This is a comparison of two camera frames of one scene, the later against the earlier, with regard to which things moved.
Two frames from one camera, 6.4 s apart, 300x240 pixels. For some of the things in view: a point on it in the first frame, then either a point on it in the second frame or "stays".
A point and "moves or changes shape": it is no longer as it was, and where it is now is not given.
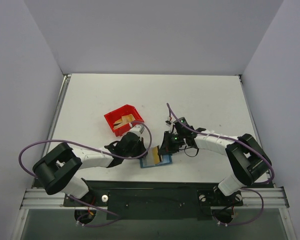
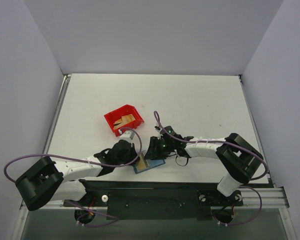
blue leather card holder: (165, 159) moves or changes shape
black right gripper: (165, 144) → (153, 146)
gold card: (156, 158) moves or changes shape
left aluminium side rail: (62, 93) stays
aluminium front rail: (275, 198) stays
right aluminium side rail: (254, 121) stays
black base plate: (155, 200) stays
